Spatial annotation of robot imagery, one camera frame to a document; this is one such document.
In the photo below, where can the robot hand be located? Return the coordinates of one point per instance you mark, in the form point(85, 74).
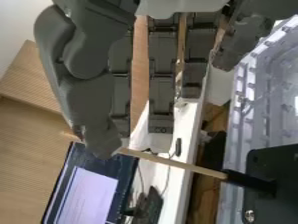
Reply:
point(84, 50)

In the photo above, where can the wooden chopstick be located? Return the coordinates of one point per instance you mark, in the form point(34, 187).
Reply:
point(177, 163)

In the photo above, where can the black computer mouse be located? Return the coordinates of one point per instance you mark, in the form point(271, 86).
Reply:
point(178, 147)

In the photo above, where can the computer screen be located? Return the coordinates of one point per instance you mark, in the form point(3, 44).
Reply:
point(88, 193)

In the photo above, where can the clear box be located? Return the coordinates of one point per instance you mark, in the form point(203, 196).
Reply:
point(266, 100)

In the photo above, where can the white desk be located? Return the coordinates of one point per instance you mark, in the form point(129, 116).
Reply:
point(183, 193)

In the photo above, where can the black keyboard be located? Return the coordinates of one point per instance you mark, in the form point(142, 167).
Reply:
point(149, 206)

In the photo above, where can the black plate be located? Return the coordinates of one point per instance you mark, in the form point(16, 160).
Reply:
point(274, 173)

